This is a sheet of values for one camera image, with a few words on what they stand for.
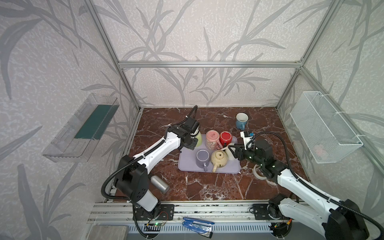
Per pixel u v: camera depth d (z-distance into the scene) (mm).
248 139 707
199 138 862
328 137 626
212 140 888
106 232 666
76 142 633
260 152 611
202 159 839
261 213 730
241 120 995
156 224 707
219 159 835
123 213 752
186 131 604
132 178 428
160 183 802
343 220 390
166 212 725
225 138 936
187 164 894
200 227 682
